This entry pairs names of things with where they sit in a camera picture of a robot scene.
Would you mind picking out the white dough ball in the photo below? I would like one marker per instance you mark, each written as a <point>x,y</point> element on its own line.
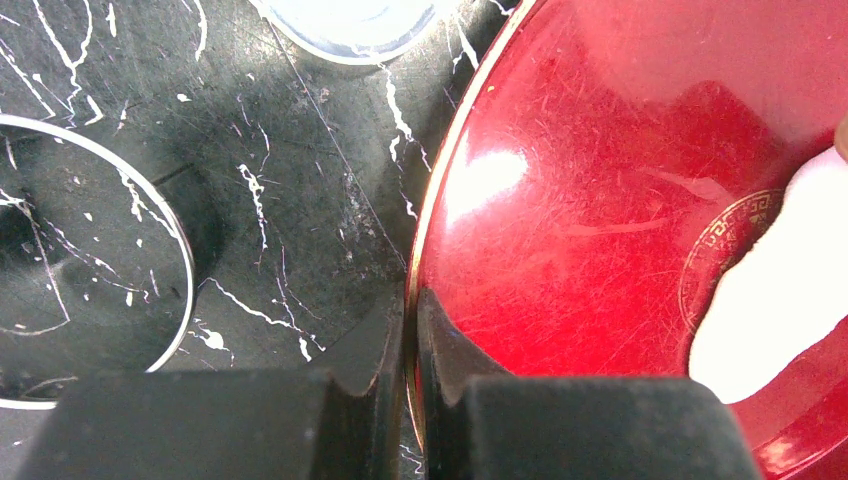
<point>786,294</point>

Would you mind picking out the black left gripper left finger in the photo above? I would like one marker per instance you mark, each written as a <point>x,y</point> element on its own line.
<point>337,417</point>

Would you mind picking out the round red tray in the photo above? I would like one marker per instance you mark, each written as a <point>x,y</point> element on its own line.
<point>609,162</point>

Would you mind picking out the clear plastic tray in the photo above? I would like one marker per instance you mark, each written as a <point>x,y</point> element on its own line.
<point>354,32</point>

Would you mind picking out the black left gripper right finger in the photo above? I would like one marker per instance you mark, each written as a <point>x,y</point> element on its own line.
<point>481,422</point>

